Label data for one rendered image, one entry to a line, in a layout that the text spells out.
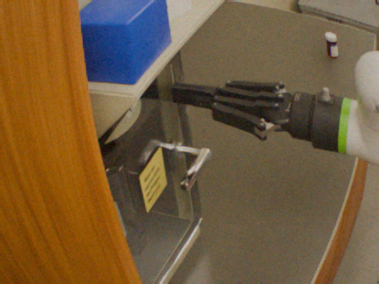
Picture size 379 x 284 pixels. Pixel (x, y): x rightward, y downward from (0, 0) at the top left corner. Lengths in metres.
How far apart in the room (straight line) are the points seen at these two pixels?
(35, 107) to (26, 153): 0.09
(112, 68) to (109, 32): 0.05
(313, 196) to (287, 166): 0.13
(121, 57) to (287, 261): 0.67
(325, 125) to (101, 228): 0.37
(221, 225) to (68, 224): 0.59
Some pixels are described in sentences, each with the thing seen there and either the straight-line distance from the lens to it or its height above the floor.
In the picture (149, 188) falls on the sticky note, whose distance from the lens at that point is 1.07.
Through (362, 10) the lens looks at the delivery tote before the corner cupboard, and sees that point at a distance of 3.76.
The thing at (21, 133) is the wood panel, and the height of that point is 1.50.
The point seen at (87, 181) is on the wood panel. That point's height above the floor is 1.45.
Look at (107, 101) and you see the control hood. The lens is 0.77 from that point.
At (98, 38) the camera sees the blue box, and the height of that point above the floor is 1.58.
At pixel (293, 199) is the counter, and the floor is 0.94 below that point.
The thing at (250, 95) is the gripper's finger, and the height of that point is 1.32.
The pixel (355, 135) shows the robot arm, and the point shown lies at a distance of 0.96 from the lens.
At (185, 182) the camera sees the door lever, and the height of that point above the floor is 1.21.
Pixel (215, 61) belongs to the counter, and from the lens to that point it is 1.86.
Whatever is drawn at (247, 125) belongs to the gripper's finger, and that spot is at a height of 1.31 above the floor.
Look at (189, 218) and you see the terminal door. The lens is 1.25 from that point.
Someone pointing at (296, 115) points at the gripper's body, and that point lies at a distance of 0.99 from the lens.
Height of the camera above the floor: 1.92
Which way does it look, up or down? 38 degrees down
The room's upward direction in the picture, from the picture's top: 8 degrees counter-clockwise
